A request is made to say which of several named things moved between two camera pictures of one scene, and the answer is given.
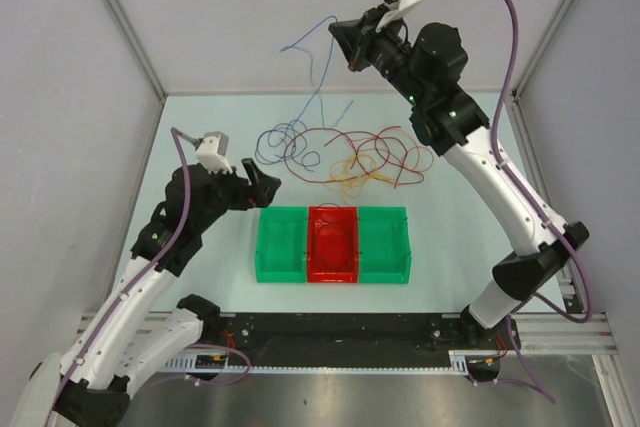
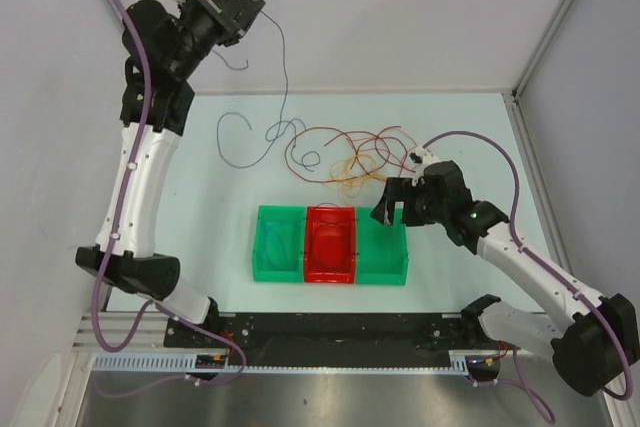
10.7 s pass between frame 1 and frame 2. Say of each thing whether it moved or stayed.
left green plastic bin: stayed
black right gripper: moved
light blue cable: moved
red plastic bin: stayed
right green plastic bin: stayed
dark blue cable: moved
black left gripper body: moved
